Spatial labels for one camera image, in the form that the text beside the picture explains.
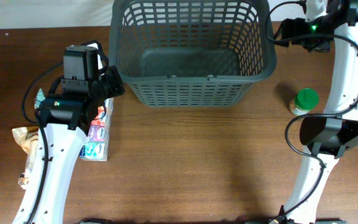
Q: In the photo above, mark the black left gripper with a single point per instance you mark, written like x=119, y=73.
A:
x=112, y=73

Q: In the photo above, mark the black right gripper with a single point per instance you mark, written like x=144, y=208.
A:
x=298, y=25

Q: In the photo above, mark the green lid spice jar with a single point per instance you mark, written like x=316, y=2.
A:
x=304, y=101

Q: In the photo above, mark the grey plastic basket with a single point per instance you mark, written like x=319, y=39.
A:
x=199, y=53

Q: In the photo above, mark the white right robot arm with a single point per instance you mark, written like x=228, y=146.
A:
x=325, y=136

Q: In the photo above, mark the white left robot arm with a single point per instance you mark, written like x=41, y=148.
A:
x=64, y=118

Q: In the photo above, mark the teal wet wipes packet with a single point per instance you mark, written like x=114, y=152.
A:
x=40, y=97

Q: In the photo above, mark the Kleenex tissue multipack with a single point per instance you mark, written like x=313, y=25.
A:
x=97, y=143

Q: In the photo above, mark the beige Pantree snack bag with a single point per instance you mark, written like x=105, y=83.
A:
x=27, y=138

